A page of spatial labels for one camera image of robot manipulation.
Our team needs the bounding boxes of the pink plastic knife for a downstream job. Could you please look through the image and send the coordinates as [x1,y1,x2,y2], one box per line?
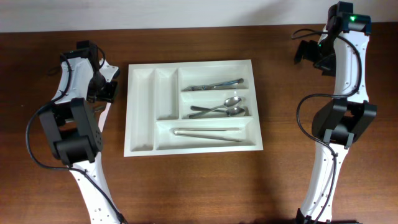
[98,103,111,133]

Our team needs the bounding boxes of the steel tweezers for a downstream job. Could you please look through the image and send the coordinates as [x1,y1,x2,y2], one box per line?
[171,128,242,142]

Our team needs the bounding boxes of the steel fork underneath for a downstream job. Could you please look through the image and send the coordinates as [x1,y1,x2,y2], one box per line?
[190,78,244,91]

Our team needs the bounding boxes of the dark steel teaspoon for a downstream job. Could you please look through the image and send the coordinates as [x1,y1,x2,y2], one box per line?
[92,105,106,113]

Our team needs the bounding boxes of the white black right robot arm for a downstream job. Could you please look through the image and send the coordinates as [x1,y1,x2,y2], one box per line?
[291,1,377,223]

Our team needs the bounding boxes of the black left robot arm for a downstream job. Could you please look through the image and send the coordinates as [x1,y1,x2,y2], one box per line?
[35,40,126,223]

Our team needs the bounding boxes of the white plastic cutlery tray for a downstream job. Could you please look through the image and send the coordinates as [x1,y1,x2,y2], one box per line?
[124,60,262,157]

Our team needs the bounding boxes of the black right camera cable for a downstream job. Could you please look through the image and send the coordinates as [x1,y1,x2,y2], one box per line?
[290,28,363,224]

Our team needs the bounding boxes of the black camera cable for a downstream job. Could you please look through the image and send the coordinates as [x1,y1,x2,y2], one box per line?
[25,46,128,224]
[290,28,363,224]

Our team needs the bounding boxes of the black left camera cable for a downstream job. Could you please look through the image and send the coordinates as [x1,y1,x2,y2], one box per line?
[25,46,128,224]

